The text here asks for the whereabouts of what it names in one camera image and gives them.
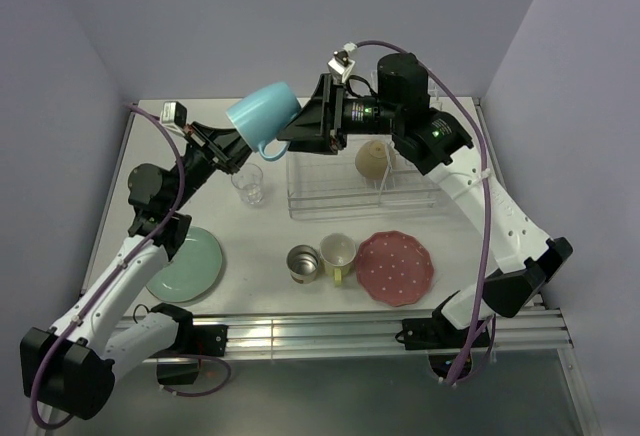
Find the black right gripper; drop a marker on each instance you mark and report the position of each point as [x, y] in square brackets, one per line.
[311, 129]

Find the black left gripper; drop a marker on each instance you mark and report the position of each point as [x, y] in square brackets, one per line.
[223, 149]

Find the blue ceramic mug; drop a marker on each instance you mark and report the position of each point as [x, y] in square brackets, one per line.
[260, 116]

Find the beige ceramic bowl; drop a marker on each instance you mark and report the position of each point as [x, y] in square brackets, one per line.
[373, 159]

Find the yellow ceramic mug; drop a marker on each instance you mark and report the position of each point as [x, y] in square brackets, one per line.
[338, 253]

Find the metal tin cup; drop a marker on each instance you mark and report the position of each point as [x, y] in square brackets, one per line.
[303, 263]

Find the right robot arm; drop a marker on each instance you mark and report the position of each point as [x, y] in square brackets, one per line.
[517, 257]

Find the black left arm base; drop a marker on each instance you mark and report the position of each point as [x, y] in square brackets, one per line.
[198, 365]

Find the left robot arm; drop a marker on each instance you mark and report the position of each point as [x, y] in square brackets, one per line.
[73, 366]

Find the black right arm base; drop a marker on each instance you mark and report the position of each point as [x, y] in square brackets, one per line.
[425, 334]

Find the clear drinking glass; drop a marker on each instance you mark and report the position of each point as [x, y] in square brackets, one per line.
[248, 182]

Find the green ceramic plate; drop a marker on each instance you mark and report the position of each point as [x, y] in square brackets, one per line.
[194, 269]

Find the pink dotted plate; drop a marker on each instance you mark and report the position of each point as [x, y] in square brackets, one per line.
[394, 268]

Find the white wire dish rack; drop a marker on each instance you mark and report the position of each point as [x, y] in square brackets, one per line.
[324, 186]

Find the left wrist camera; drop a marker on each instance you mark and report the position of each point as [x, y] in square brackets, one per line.
[173, 117]

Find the aluminium frame rail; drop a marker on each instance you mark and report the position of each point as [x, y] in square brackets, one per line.
[337, 335]

